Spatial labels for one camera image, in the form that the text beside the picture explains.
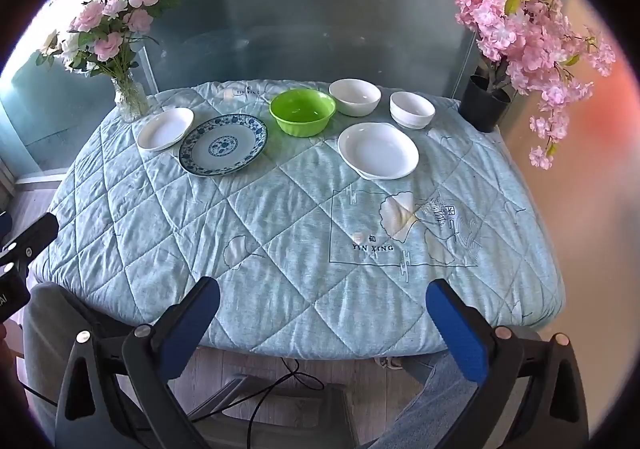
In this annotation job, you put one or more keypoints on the light blue quilted blanket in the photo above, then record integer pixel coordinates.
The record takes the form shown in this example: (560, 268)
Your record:
(250, 239)

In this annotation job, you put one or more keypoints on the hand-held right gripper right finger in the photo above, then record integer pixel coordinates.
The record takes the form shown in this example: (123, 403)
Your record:
(457, 329)

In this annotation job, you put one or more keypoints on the small white bowl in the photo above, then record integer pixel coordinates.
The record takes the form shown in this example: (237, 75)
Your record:
(412, 109)

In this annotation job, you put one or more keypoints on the black flower pot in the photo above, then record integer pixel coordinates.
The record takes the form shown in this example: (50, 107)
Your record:
(482, 109)

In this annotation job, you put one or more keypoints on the person's leg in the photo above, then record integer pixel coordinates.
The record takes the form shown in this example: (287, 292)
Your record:
(425, 414)
(45, 329)

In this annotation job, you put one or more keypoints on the person's left leg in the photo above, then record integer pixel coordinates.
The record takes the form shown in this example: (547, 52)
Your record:
(45, 329)

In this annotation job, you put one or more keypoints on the small white plate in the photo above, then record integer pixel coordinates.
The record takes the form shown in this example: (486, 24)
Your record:
(165, 129)

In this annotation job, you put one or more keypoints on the green plastic bowl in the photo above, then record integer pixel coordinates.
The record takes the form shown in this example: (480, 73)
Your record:
(302, 111)

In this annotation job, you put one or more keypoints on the large white deep plate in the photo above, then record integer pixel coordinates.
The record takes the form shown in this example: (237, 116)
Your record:
(377, 149)

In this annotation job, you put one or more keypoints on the blue patterned plate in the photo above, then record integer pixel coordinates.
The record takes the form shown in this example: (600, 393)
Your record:
(222, 146)

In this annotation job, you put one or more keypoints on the person's right leg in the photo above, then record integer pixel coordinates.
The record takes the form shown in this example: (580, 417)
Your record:
(425, 414)

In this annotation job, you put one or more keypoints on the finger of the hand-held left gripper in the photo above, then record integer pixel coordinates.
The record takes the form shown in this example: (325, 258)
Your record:
(32, 235)
(4, 223)

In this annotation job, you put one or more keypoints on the glass vase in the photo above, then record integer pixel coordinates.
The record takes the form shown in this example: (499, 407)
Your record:
(131, 101)

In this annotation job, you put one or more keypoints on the wide white bowl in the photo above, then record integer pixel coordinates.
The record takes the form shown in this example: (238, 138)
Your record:
(355, 94)

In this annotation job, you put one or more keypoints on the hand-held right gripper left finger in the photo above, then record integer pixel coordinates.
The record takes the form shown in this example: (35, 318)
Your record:
(187, 329)

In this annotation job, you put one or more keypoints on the pink cherry blossom branch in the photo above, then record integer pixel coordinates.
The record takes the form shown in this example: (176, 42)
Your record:
(505, 29)

